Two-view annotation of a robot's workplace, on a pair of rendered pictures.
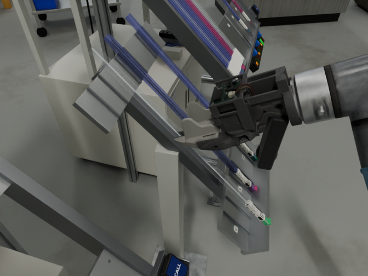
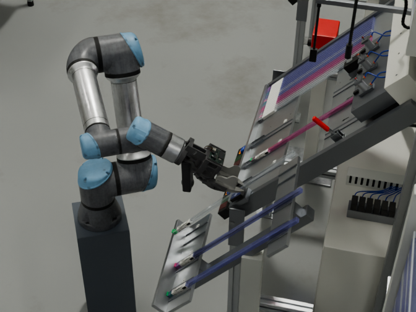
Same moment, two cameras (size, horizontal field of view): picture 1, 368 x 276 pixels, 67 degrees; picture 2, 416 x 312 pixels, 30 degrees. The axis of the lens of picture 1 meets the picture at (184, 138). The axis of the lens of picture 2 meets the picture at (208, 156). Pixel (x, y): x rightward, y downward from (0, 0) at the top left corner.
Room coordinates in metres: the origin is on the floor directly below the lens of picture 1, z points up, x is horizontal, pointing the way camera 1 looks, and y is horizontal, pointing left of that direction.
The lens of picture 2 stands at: (1.97, -0.18, 2.50)
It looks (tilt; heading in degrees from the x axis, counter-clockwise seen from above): 41 degrees down; 177
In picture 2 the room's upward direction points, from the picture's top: 1 degrees clockwise
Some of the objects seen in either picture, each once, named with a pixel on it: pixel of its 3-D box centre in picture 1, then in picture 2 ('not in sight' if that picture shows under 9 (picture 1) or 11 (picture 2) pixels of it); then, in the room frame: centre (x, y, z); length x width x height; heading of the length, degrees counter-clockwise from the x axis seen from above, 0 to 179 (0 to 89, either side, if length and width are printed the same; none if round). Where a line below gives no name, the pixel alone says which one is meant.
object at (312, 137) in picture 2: not in sight; (316, 102); (-0.78, 0.46, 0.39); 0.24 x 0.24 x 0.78; 73
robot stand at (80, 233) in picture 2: not in sight; (106, 267); (0.05, -0.45, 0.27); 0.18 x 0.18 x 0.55; 11
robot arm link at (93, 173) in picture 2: not in sight; (98, 181); (0.05, -0.44, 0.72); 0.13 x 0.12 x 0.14; 103
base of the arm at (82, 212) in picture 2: not in sight; (98, 206); (0.05, -0.45, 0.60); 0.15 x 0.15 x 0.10
